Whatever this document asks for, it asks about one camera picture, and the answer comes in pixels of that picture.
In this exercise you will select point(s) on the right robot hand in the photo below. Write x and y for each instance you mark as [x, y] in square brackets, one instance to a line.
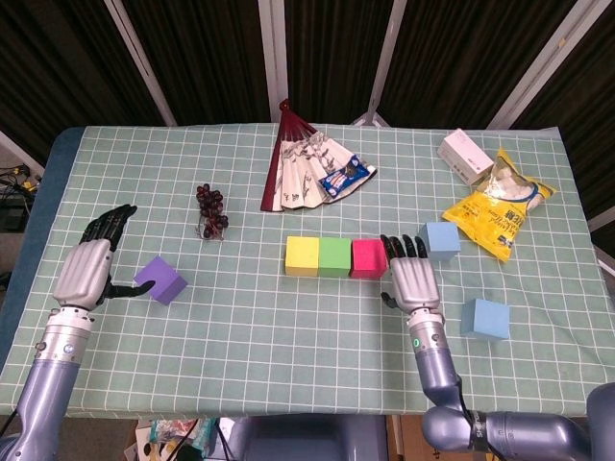
[415, 285]

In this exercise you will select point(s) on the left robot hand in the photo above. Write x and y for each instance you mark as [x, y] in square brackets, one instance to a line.
[81, 278]

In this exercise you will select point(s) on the pink foam cube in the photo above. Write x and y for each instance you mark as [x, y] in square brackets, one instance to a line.
[367, 259]

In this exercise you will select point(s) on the green foam cube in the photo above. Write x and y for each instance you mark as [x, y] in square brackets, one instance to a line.
[334, 257]

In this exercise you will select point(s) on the yellow foam cube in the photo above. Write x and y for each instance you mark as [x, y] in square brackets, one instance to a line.
[302, 257]

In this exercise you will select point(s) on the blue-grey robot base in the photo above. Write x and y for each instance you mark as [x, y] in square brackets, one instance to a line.
[307, 439]

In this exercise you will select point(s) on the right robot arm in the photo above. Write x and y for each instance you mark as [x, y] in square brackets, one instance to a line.
[528, 432]

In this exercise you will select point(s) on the light blue foam cube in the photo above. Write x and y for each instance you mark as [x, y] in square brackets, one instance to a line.
[442, 240]
[485, 319]

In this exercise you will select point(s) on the purple foam cube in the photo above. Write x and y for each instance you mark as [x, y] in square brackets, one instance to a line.
[165, 283]

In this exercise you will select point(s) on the green checked tablecloth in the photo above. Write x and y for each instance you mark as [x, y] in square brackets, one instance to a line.
[365, 355]

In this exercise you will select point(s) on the black electronic device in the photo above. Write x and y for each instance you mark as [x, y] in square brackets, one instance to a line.
[12, 218]

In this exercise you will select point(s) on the yellow snack bag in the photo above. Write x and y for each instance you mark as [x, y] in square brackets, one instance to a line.
[495, 216]

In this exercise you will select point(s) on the blue cookie snack packet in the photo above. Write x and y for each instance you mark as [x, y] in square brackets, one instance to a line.
[342, 177]

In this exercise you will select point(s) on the white cardboard box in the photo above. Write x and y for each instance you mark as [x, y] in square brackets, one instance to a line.
[463, 153]

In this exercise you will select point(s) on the dark red grape bunch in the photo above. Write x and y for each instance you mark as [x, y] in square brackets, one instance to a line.
[211, 206]

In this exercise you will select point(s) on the brown cardboard box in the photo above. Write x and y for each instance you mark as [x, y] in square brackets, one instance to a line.
[408, 442]

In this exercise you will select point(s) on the painted paper folding fan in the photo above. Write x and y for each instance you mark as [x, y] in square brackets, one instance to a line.
[298, 163]

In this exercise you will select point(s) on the colourful printed bag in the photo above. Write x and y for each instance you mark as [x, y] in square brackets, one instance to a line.
[168, 432]

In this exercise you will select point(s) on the white metal frame post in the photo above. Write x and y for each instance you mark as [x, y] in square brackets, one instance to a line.
[388, 48]
[542, 62]
[603, 219]
[273, 57]
[19, 151]
[140, 62]

